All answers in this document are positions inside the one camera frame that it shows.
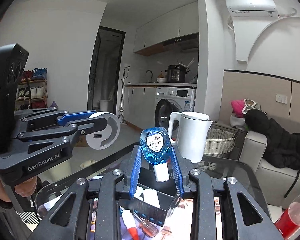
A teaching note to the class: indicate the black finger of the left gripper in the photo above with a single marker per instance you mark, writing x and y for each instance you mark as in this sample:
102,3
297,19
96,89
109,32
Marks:
89,125

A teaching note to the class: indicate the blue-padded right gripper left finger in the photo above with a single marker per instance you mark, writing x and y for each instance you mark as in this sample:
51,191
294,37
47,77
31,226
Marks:
134,176

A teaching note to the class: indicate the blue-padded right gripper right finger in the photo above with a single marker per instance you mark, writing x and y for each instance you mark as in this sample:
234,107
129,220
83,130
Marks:
177,174

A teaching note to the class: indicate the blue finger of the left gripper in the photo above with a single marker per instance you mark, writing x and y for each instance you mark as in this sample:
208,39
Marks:
69,117

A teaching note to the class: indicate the round white USB socket hub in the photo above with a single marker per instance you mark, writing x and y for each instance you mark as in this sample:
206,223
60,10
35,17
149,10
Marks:
104,137

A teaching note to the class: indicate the blue perfume bottle white cap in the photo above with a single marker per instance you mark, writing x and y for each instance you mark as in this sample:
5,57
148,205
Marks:
156,148

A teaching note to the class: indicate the person's left hand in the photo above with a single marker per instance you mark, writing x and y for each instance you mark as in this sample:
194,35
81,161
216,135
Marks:
24,189

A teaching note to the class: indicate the white bucket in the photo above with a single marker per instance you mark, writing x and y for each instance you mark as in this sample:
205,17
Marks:
106,105

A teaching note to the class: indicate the brown cardboard box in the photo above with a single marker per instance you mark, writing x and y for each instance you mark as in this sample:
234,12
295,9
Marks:
81,142

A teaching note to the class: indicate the black cardboard organizer box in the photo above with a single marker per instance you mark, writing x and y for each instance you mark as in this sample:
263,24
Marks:
152,201

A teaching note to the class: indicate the wooden shoe rack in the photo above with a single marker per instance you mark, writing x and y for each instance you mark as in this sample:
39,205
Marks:
32,90

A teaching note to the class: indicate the white electric kettle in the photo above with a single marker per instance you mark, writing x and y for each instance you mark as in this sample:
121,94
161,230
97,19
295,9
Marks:
191,135

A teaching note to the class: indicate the white wicker basket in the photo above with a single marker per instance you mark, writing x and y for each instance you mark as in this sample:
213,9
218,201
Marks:
219,143

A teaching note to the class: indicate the red capped marker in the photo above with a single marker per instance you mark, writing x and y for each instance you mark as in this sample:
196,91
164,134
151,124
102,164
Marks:
130,226

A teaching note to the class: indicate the white front-load washing machine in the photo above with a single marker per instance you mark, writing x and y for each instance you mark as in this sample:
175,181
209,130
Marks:
172,99

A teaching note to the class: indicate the pink plush toy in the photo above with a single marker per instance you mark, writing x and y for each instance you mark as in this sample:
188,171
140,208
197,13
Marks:
237,107

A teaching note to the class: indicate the black pressure cooker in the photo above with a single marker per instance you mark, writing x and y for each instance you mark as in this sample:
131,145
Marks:
176,73

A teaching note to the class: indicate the light grey sofa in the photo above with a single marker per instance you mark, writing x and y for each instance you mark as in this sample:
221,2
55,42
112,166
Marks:
279,185

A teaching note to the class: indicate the black jacket on sofa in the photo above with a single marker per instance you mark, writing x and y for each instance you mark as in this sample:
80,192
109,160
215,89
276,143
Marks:
283,148

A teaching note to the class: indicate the red clear plastic bottle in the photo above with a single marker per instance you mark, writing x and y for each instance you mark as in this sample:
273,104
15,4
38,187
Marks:
289,222

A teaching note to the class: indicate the white air conditioner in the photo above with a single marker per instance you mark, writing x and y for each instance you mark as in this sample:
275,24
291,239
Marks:
252,8

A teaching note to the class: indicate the clear-handled screwdriver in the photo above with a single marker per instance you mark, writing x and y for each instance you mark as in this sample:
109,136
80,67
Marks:
147,227

